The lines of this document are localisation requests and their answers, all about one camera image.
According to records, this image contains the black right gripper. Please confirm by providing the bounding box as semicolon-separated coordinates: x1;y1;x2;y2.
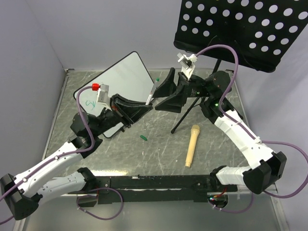
150;68;212;114

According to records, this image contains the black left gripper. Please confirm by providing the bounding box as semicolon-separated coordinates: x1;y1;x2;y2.
92;93;153;136

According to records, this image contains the white marker pen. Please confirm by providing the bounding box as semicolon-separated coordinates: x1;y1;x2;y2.
145;78;160;105

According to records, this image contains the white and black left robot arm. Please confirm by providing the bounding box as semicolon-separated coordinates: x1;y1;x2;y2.
0;94;153;220

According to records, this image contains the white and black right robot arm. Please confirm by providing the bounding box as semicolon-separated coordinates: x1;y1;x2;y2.
153;68;287;194

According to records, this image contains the beige microphone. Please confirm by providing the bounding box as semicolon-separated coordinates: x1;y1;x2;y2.
185;125;200;167

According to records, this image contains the black perforated music stand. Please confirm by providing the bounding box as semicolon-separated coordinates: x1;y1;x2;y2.
170;0;308;134

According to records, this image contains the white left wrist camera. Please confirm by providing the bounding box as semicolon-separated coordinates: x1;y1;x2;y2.
91;83;111;110

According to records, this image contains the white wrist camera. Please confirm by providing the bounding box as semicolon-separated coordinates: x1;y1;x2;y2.
177;52;197;80
91;83;111;110

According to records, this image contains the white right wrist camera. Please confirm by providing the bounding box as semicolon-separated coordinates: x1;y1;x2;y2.
177;52;197;80

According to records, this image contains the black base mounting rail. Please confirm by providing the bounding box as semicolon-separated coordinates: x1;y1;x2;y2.
66;175;238;207

